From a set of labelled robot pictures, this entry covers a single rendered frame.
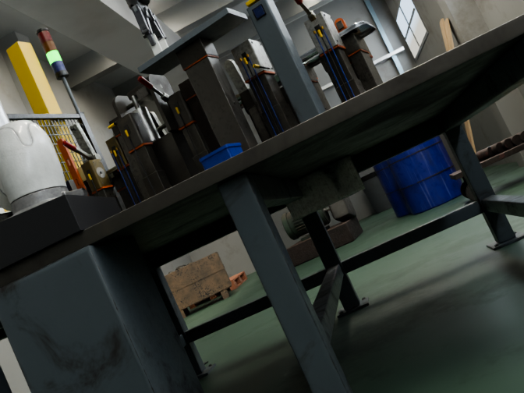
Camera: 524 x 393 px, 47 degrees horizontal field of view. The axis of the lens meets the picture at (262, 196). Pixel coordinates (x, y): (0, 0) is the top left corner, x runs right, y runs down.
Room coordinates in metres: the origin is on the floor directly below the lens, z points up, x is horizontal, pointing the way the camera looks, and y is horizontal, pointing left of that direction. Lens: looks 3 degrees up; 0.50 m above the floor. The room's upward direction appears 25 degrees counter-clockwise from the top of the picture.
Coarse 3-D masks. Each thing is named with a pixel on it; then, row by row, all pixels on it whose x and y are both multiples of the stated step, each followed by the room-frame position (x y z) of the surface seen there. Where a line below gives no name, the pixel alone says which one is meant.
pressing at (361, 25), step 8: (352, 24) 1.93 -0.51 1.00; (360, 24) 1.93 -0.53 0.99; (368, 24) 1.99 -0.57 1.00; (344, 32) 1.95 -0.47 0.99; (352, 32) 2.01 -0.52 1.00; (360, 32) 2.06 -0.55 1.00; (368, 32) 2.10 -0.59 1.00; (304, 56) 2.01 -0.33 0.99; (312, 56) 2.08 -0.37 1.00; (304, 64) 2.14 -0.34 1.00; (312, 64) 2.18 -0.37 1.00; (240, 104) 2.31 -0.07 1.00; (112, 168) 2.38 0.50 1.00; (112, 176) 2.53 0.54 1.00; (112, 184) 2.66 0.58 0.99
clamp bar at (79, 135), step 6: (72, 126) 2.33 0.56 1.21; (78, 126) 2.33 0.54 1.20; (72, 132) 2.34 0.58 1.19; (78, 132) 2.33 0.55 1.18; (78, 138) 2.34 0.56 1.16; (84, 138) 2.34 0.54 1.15; (84, 144) 2.34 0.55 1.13; (90, 144) 2.36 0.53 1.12; (84, 150) 2.35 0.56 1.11; (90, 150) 2.34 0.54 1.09
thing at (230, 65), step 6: (228, 60) 2.05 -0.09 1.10; (228, 66) 2.06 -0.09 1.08; (234, 66) 2.05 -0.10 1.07; (228, 72) 2.06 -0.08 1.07; (234, 72) 2.06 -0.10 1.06; (234, 78) 2.07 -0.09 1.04; (240, 78) 2.06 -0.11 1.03; (234, 84) 2.08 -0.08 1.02; (240, 84) 2.07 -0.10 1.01; (246, 84) 2.08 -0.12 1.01; (240, 90) 2.08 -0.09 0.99
